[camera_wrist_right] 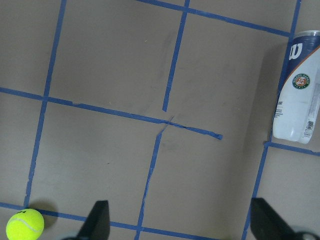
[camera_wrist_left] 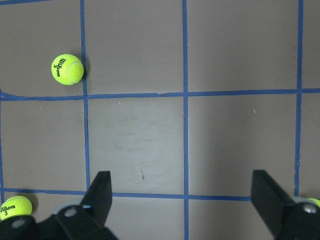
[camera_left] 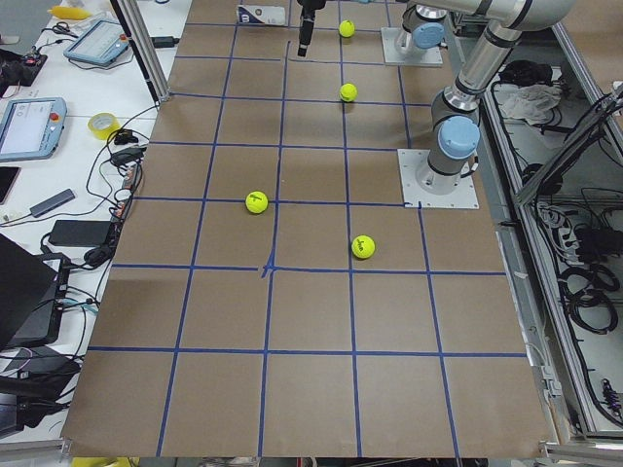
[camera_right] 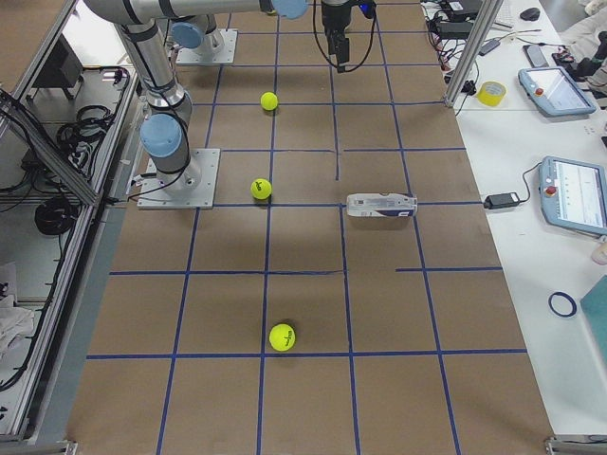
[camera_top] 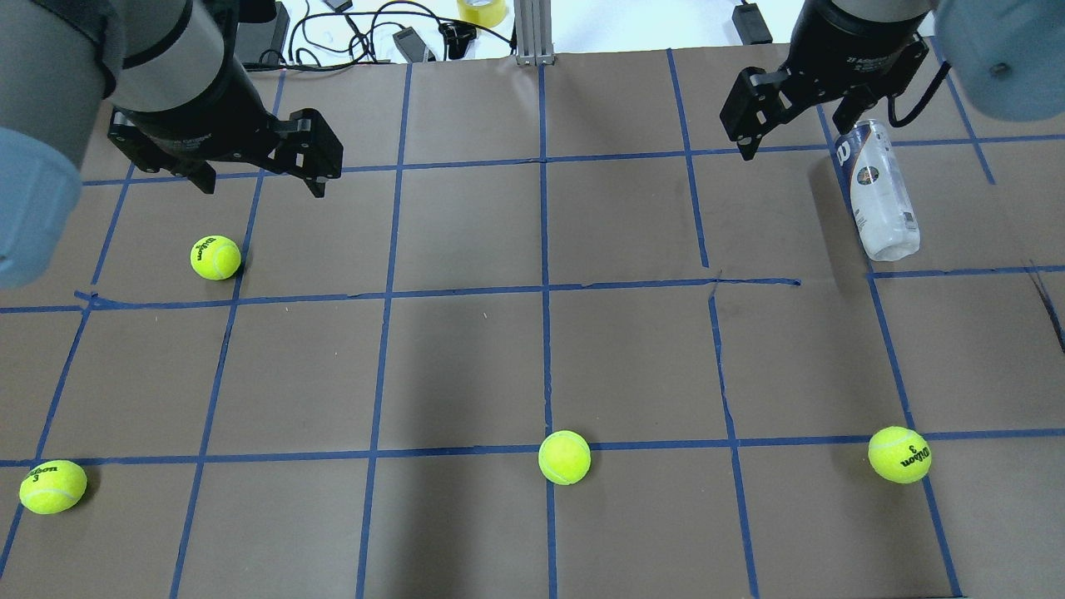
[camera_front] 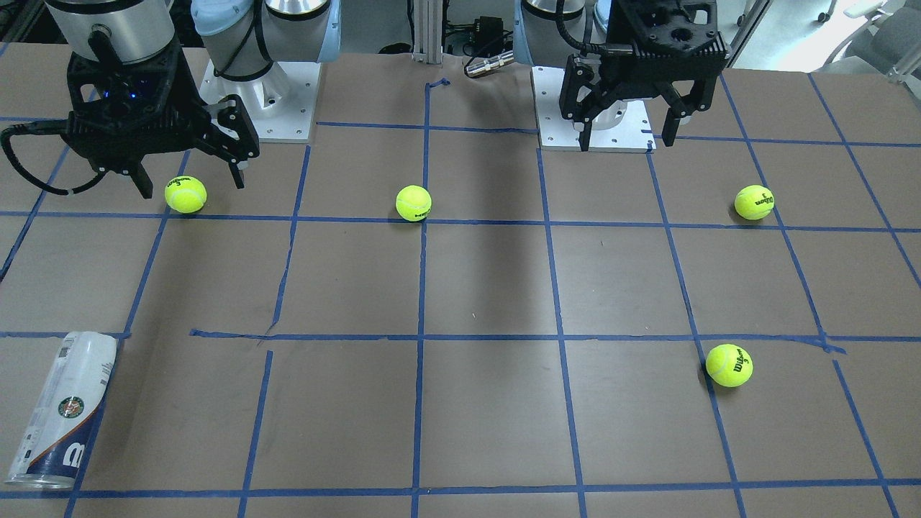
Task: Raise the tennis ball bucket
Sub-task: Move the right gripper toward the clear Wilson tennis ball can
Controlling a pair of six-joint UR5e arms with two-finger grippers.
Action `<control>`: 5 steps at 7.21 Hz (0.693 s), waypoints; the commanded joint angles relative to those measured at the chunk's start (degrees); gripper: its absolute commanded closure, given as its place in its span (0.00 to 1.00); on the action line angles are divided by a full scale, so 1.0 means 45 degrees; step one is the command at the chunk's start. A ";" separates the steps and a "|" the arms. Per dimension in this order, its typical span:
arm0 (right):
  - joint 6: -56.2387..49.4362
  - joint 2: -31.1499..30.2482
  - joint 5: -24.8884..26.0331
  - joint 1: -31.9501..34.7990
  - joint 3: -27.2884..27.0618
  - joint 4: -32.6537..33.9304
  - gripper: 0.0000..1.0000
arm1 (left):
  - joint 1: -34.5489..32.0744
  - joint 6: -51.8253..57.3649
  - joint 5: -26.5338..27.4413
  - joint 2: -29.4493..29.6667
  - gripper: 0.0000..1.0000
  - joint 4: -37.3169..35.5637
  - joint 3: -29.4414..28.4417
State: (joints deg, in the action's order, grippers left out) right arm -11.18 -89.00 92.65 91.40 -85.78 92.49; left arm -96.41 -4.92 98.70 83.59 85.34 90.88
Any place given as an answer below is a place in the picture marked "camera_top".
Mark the yellow tape roll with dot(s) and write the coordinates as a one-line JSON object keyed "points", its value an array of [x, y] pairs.
{"points": [[483, 13]]}

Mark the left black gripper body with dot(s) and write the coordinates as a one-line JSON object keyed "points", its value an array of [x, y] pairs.
{"points": [[204, 112]]}

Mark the centre tennis ball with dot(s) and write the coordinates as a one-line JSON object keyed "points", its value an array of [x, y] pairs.
{"points": [[564, 458]]}

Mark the aluminium frame post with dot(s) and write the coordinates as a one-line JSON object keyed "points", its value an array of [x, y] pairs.
{"points": [[532, 25]]}

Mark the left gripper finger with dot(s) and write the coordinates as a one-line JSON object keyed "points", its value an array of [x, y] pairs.
{"points": [[307, 149], [146, 156]]}

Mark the clear tennis ball can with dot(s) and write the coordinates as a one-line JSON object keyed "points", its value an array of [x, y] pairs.
{"points": [[874, 185]]}

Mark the grey power adapter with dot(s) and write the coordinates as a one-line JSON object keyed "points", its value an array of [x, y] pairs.
{"points": [[412, 47]]}

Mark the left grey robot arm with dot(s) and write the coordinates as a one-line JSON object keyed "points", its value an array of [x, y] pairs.
{"points": [[60, 61]]}

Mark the lower right tennis ball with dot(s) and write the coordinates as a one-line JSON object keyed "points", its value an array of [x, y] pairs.
{"points": [[899, 455]]}

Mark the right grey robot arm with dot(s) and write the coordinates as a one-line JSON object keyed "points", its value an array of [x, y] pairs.
{"points": [[1008, 55]]}

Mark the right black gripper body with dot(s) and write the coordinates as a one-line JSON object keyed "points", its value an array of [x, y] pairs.
{"points": [[849, 50]]}

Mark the lower left tennis ball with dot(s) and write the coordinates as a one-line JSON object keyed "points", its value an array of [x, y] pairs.
{"points": [[53, 487]]}

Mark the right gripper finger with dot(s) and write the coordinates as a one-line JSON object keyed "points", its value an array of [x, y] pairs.
{"points": [[757, 103], [853, 103]]}

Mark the black power adapter right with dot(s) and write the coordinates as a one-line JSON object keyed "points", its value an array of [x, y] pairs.
{"points": [[750, 25]]}

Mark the black box on table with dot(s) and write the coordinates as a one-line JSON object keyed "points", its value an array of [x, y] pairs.
{"points": [[261, 32]]}

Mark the upper left tennis ball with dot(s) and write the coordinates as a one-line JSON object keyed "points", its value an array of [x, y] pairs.
{"points": [[215, 257]]}

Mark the tennis ball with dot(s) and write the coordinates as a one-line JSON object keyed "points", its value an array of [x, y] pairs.
{"points": [[53, 487], [899, 455], [215, 257], [564, 458]]}

